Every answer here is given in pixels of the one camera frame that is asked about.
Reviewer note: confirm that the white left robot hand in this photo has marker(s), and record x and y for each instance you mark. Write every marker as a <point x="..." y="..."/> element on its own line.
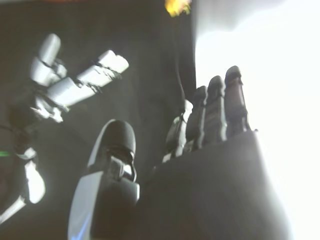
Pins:
<point x="200" y="200"/>

